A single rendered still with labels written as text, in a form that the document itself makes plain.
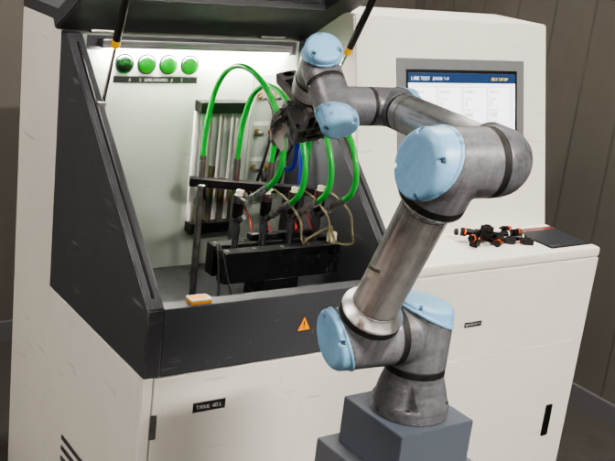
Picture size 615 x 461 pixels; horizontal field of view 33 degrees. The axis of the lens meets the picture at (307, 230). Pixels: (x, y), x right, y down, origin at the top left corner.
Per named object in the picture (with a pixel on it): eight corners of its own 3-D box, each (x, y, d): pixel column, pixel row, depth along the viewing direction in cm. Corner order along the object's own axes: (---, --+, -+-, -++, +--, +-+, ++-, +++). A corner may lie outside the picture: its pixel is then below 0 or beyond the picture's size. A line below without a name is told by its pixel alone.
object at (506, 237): (474, 251, 278) (478, 232, 276) (448, 240, 286) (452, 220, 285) (535, 245, 290) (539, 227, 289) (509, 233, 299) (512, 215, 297)
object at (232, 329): (159, 377, 228) (165, 309, 223) (151, 369, 231) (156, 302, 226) (385, 341, 262) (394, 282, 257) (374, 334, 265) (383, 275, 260)
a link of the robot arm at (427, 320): (459, 371, 198) (470, 305, 194) (400, 379, 191) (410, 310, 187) (424, 346, 208) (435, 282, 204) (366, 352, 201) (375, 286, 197)
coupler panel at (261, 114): (249, 187, 286) (260, 76, 277) (242, 185, 289) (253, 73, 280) (288, 186, 293) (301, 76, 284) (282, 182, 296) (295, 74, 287)
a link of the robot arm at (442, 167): (395, 379, 195) (523, 158, 161) (326, 388, 188) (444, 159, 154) (370, 330, 203) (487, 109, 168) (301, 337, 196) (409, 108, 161)
